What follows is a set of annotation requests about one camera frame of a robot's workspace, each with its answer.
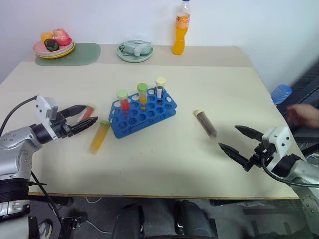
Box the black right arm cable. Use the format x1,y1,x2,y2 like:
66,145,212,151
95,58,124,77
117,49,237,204
261,158,319,188

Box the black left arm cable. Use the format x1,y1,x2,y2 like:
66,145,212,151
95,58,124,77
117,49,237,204
0,96,38,136

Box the clear plastic wrapped item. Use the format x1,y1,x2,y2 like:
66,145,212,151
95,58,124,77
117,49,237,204
119,39,153,57

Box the orange soda bottle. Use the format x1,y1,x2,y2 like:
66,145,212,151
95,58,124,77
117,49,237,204
172,0,191,56

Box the grey shoe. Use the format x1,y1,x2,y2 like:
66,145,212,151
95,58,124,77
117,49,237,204
38,219,53,239

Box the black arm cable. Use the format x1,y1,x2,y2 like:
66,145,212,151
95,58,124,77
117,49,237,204
0,96,38,136
261,158,319,188

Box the dark rounded shape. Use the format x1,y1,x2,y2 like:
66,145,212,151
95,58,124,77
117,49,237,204
173,199,217,239
113,203,146,239

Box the blue test tube rack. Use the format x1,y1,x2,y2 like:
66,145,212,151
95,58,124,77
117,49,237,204
108,88,178,139

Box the white floor cable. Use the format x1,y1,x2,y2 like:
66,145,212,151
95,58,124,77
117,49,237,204
85,196,116,235

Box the pink toy peach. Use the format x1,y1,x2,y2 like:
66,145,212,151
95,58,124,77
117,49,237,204
52,28,71,46

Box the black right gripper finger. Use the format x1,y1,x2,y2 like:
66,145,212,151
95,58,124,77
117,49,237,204
234,125,264,143
218,142,251,172

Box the pale green plate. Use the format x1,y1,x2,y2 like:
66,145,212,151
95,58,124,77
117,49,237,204
116,41,154,63

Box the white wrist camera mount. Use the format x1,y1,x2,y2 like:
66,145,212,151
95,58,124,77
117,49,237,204
34,95,59,140
261,125,292,173

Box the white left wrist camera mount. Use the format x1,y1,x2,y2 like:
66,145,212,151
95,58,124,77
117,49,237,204
34,95,59,140

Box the red tube green cap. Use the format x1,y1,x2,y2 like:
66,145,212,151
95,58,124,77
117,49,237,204
116,89,131,112
78,103,97,123

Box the black hanging body cable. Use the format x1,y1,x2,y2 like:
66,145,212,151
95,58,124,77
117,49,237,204
27,171,67,239

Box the light green plate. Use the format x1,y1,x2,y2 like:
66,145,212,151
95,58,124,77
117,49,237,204
34,42,75,56

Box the pink plate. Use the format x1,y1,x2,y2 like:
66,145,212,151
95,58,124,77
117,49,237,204
33,37,74,54

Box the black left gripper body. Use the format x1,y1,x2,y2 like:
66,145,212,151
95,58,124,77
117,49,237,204
49,113,73,140

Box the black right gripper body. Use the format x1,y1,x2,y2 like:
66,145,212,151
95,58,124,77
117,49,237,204
248,141,275,172

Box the brown tube cream cap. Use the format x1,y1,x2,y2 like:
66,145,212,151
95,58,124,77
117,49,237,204
194,109,218,139

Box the yellow plate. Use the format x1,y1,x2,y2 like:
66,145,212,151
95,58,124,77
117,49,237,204
35,44,76,60

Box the orange tube green cap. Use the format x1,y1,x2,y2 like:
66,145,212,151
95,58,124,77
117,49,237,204
136,82,149,106
89,119,111,154

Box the dark toy fruit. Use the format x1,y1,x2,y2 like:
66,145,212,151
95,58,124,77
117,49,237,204
44,38,60,52

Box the blue bottle cap object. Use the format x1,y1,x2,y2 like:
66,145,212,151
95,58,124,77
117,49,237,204
270,84,293,105

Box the orange toy fruit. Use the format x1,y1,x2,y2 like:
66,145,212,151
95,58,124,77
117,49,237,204
40,32,54,43

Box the labelled dark tube cream cap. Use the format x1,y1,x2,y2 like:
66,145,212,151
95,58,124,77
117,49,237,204
155,76,167,99

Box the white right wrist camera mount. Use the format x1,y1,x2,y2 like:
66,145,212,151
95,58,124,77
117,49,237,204
261,125,292,173

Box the green placemat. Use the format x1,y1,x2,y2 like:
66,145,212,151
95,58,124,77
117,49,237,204
34,42,101,67

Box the black equipment beside table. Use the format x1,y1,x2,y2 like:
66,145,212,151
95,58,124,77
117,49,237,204
276,59,319,160

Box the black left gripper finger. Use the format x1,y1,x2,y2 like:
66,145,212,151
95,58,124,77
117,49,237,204
67,116,99,136
57,104,88,120

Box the bystander bare hand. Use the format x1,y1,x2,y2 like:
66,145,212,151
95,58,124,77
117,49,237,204
286,104,319,129

